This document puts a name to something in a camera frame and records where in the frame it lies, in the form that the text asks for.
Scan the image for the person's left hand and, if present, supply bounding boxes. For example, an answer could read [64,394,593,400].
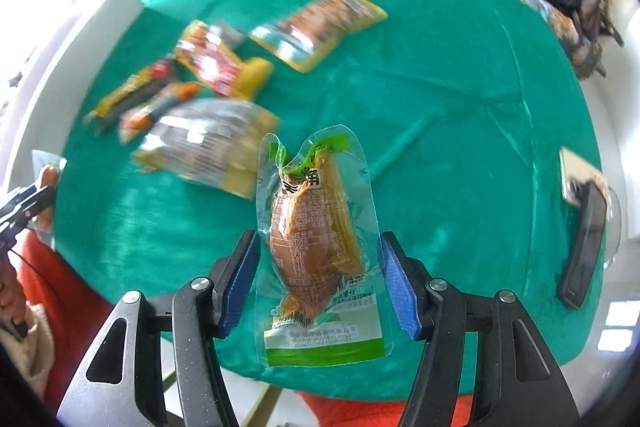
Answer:
[0,254,26,324]

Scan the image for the gold braised meat bag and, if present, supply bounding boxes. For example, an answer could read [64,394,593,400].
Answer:
[132,98,279,199]

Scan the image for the clear sausage packet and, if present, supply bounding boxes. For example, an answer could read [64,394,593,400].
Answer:
[32,150,66,248]

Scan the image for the orange sausage stick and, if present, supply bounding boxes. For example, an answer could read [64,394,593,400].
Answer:
[118,81,202,143]

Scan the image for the teal yellow nuts packet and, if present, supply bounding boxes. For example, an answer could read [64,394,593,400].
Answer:
[250,0,387,72]

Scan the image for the green chicken leg packet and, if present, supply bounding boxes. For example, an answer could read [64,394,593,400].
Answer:
[255,124,393,367]

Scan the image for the green satin cloth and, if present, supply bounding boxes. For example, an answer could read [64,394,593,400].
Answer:
[54,0,602,401]

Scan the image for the yellow black red snack packet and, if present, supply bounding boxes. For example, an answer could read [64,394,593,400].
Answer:
[84,55,175,133]

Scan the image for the yellow red cartoon snack bag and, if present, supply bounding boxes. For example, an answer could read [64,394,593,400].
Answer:
[174,20,273,101]

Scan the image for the white cardboard box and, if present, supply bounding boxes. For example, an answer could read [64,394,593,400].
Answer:
[1,0,143,192]

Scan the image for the white card under phone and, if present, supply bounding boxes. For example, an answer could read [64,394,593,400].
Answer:
[559,147,611,208]

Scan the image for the black smartphone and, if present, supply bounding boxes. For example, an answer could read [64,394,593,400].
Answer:
[558,181,608,310]

